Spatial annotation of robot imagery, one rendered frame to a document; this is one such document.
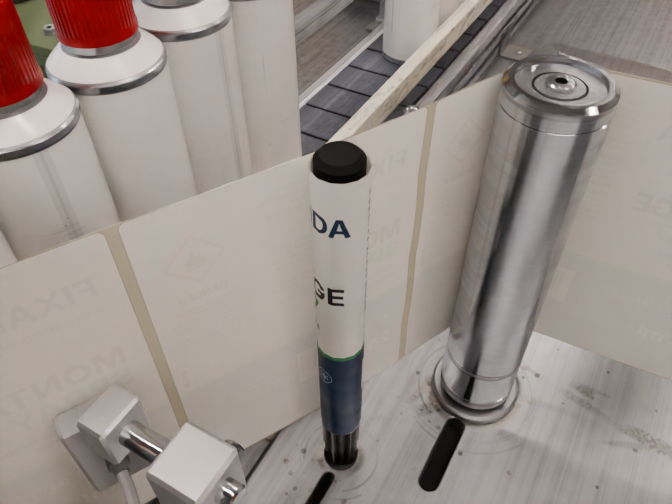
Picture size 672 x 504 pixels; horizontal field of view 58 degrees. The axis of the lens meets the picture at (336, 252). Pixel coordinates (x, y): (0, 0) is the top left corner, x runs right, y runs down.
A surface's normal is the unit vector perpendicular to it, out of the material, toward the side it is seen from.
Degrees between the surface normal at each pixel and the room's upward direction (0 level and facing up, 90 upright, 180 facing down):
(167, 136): 90
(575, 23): 0
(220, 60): 90
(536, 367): 0
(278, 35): 90
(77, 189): 90
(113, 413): 0
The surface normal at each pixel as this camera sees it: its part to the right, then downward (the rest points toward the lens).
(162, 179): 0.66, 0.54
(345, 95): -0.01, -0.70
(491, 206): -0.90, 0.32
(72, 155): 0.90, 0.31
